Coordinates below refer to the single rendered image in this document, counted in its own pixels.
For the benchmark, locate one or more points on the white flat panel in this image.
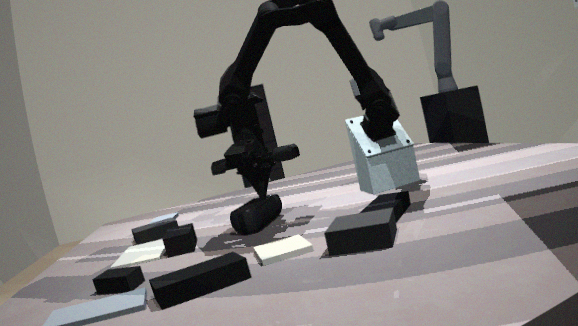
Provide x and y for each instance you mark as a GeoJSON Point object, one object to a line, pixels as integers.
{"type": "Point", "coordinates": [150, 251]}

